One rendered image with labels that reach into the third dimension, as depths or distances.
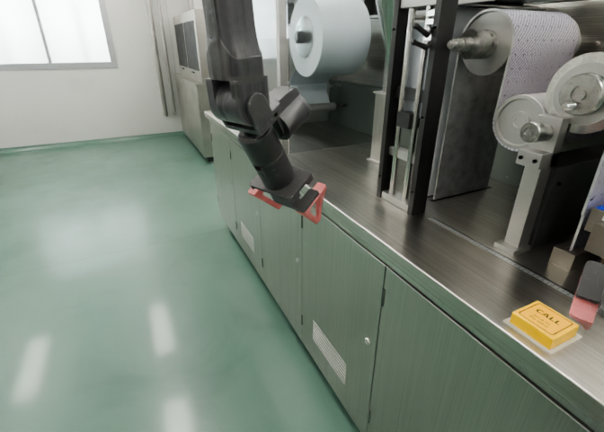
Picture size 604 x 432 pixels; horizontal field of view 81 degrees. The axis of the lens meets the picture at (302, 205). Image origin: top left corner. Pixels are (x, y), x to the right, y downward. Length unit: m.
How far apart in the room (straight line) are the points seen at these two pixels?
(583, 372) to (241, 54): 0.66
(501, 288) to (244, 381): 1.22
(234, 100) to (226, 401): 1.38
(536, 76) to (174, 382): 1.70
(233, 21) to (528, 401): 0.76
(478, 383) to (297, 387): 0.99
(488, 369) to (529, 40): 0.71
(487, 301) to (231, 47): 0.62
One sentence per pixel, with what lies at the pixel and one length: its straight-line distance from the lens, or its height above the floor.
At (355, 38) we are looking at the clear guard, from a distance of 1.65.
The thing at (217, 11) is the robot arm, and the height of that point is 1.37.
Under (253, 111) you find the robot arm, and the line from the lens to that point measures 0.50.
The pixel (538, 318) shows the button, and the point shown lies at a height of 0.92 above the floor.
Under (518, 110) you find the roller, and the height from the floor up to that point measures 1.20.
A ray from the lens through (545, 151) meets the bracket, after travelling 0.89.
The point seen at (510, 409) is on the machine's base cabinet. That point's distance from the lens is 0.84.
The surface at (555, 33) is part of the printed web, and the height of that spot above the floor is 1.36.
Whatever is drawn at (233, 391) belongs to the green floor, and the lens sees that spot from 1.72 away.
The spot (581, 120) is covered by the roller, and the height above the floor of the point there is 1.20.
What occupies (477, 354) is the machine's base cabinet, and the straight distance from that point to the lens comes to 0.83.
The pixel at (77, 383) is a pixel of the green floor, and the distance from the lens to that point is 1.97.
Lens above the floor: 1.34
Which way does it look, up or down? 25 degrees down
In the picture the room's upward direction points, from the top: straight up
